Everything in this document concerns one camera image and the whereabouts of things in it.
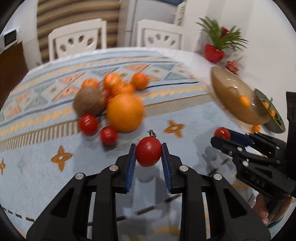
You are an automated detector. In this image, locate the cherry tomato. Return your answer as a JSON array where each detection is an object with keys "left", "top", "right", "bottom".
[
  {"left": 100, "top": 126, "right": 118, "bottom": 146},
  {"left": 78, "top": 114, "right": 99, "bottom": 136},
  {"left": 104, "top": 96, "right": 113, "bottom": 108},
  {"left": 102, "top": 88, "right": 112, "bottom": 98},
  {"left": 135, "top": 130, "right": 162, "bottom": 167},
  {"left": 214, "top": 127, "right": 231, "bottom": 140}
]

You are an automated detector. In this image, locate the large brown kiwi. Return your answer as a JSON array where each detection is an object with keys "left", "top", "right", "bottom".
[{"left": 226, "top": 86, "right": 240, "bottom": 98}]

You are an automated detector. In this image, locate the large orange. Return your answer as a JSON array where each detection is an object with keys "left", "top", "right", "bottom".
[{"left": 106, "top": 93, "right": 144, "bottom": 133}]

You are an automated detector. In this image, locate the small brown kiwi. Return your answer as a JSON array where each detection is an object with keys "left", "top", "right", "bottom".
[{"left": 72, "top": 86, "right": 105, "bottom": 117}]

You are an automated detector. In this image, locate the stemmed mandarin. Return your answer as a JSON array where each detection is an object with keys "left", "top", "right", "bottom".
[{"left": 111, "top": 82, "right": 135, "bottom": 96}]

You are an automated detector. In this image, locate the small mandarin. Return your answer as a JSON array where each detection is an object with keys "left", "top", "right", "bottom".
[{"left": 81, "top": 78, "right": 99, "bottom": 88}]

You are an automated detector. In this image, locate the person's right hand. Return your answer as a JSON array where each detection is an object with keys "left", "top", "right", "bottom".
[{"left": 253, "top": 193, "right": 292, "bottom": 225}]

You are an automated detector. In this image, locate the floral side plate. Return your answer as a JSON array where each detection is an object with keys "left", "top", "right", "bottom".
[{"left": 254, "top": 89, "right": 286, "bottom": 133}]

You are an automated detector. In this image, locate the amber glass bowl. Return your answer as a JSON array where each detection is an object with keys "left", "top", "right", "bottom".
[{"left": 210, "top": 66, "right": 270, "bottom": 125}]

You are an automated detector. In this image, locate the red star ornament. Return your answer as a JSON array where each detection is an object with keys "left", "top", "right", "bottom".
[{"left": 225, "top": 61, "right": 240, "bottom": 75}]

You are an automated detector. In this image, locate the patterned blue table runner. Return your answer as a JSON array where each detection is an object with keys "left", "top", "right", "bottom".
[{"left": 1, "top": 49, "right": 255, "bottom": 235}]

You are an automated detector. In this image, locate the red potted plant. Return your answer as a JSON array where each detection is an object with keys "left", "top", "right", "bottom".
[{"left": 197, "top": 16, "right": 249, "bottom": 64}]

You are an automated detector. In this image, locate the right white chair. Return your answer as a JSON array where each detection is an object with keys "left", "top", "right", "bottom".
[{"left": 136, "top": 20, "right": 184, "bottom": 50}]

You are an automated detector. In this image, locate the white chair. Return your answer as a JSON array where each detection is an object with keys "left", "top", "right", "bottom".
[
  {"left": 48, "top": 19, "right": 107, "bottom": 62},
  {"left": 136, "top": 20, "right": 184, "bottom": 50}
]

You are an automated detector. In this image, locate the brown wooden sideboard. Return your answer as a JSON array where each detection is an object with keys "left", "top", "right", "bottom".
[{"left": 0, "top": 42, "right": 28, "bottom": 108}]

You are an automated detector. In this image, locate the white refrigerator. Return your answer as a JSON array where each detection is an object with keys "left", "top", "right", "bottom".
[{"left": 117, "top": 0, "right": 183, "bottom": 47}]

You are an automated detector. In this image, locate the left white chair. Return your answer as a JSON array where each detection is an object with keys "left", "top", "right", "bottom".
[{"left": 48, "top": 19, "right": 107, "bottom": 62}]

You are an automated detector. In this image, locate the white microwave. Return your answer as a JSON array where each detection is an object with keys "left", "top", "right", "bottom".
[{"left": 0, "top": 27, "right": 22, "bottom": 54}]

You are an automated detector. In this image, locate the striped window blind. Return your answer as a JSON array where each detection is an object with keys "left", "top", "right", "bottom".
[{"left": 37, "top": 0, "right": 120, "bottom": 63}]

